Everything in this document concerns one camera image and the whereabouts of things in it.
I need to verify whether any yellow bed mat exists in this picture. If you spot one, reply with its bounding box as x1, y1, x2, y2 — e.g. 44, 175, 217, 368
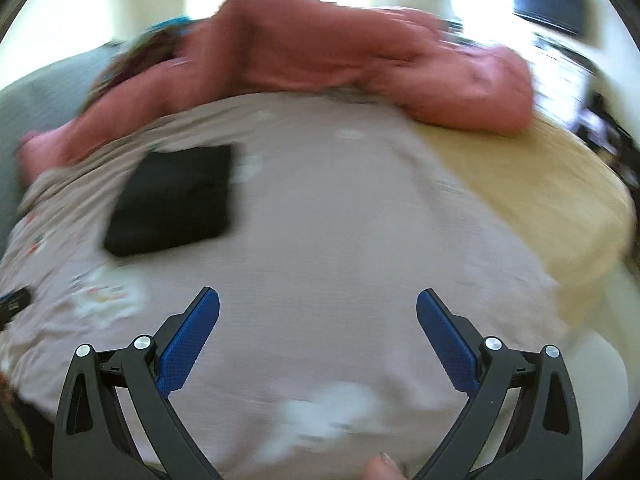
412, 110, 636, 331

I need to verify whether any upholstered bed frame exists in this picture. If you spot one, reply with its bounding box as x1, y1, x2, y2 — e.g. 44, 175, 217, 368
570, 260, 640, 466

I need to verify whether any white shelf unit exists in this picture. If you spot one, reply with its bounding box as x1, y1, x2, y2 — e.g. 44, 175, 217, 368
532, 32, 608, 111

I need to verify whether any black sweater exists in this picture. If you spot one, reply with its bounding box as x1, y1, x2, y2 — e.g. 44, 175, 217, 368
102, 144, 238, 257

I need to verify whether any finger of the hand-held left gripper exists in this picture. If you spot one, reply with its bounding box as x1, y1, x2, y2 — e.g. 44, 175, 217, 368
0, 287, 32, 331

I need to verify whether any wall television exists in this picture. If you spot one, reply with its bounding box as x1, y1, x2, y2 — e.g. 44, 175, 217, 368
510, 0, 587, 37

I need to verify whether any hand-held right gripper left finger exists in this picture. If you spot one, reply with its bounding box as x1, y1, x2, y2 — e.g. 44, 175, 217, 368
51, 287, 223, 480

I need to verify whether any person's right hand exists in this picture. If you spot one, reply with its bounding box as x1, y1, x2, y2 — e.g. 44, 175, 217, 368
364, 452, 408, 480

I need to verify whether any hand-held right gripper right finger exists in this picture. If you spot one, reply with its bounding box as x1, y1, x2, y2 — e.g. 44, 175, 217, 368
415, 288, 585, 480

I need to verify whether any printed pale blanket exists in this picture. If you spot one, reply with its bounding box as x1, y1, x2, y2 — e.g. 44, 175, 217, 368
0, 91, 571, 480

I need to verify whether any pink quilt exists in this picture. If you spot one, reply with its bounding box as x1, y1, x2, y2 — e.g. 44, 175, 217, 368
17, 0, 533, 181

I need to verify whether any grey quilted headboard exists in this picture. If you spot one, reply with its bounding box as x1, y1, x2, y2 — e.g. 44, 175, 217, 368
0, 42, 126, 251

